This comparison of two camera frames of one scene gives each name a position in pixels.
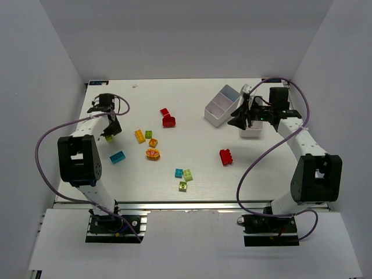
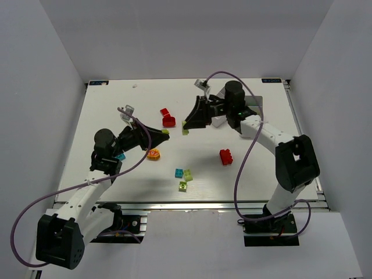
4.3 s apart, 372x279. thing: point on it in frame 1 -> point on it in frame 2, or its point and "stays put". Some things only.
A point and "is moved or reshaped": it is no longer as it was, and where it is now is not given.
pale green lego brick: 188,175 stays put
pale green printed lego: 182,186 stays put
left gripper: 114,128 -> 139,135
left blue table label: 99,82 stays put
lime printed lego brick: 110,139 is moved or reshaped
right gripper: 248,114 -> 207,110
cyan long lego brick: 118,157 stays put
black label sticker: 272,81 stays put
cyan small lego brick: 178,172 stays put
